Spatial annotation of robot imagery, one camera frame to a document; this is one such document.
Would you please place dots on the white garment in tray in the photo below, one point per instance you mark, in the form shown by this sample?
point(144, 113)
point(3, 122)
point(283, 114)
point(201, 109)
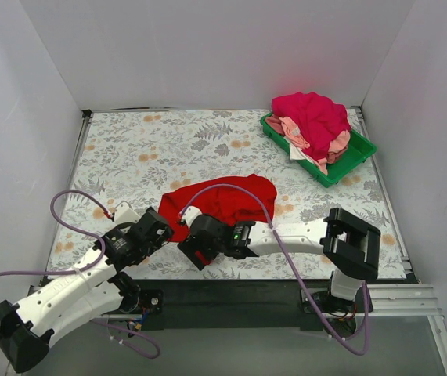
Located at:
point(296, 154)

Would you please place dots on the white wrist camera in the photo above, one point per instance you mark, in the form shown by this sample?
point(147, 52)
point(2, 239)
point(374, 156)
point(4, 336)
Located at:
point(189, 215)
point(124, 213)

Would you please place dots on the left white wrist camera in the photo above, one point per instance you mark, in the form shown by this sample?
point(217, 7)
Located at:
point(124, 213)

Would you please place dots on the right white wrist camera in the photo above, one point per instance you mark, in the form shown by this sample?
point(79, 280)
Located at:
point(189, 215)

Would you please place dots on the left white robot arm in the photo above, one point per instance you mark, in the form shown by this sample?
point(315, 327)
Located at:
point(95, 285)

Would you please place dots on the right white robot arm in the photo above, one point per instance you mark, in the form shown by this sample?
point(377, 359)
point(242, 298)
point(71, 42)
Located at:
point(349, 242)

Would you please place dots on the green plastic tray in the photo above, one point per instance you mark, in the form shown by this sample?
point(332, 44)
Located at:
point(359, 150)

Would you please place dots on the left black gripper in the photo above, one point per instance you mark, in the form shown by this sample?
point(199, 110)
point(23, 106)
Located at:
point(156, 225)

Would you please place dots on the pink t shirt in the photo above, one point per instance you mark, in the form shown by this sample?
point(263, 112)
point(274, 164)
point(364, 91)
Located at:
point(289, 130)

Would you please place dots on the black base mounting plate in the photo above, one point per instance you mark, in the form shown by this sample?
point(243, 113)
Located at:
point(203, 304)

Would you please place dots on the red t shirt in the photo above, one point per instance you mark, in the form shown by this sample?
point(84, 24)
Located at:
point(230, 199)

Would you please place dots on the aluminium frame rail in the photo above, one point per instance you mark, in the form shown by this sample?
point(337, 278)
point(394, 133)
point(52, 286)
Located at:
point(410, 300)

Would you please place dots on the floral table cloth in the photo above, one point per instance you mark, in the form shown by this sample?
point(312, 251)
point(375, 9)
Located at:
point(139, 156)

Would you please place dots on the magenta t shirt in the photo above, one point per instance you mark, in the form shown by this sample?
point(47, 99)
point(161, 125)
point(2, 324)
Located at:
point(318, 117)

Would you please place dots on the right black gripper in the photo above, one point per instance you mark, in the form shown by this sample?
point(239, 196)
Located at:
point(191, 251)

